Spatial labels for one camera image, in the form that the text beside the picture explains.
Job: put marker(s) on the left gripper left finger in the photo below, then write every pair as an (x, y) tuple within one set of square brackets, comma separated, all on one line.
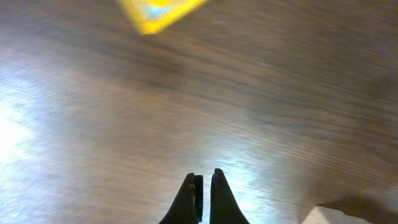
[(187, 206)]

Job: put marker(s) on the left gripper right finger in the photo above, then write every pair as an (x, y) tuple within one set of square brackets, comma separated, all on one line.
[(224, 208)]

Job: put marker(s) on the red I block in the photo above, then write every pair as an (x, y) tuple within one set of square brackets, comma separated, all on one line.
[(323, 215)]

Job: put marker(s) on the yellow O block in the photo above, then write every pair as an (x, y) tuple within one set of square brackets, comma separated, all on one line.
[(153, 16)]

